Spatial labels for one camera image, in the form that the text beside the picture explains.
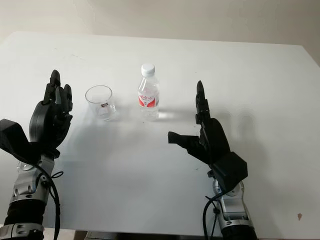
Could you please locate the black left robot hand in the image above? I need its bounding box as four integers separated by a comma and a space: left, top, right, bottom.
28, 69, 74, 160

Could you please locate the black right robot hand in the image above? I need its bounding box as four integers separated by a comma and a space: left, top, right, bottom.
167, 80, 232, 176

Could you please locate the clear red-label water bottle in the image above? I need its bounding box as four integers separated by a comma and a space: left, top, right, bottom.
136, 63, 161, 122

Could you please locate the clear plastic cup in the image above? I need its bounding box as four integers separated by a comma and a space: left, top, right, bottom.
84, 85, 118, 123

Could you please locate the dark robot torso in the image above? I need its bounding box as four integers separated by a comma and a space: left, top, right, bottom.
84, 231, 208, 240

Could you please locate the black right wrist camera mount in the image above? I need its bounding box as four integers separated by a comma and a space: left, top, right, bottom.
211, 151, 249, 194

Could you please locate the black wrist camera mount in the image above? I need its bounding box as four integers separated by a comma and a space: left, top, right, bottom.
211, 151, 249, 194
0, 119, 43, 164

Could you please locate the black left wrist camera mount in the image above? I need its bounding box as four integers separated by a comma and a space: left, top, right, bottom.
0, 119, 43, 164

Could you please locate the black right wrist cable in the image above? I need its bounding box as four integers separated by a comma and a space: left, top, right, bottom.
202, 194, 224, 240

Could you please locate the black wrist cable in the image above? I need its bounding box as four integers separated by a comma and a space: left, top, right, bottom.
202, 194, 224, 240
36, 162, 64, 240

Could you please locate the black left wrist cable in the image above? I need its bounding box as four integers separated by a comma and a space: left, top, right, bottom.
36, 162, 64, 240

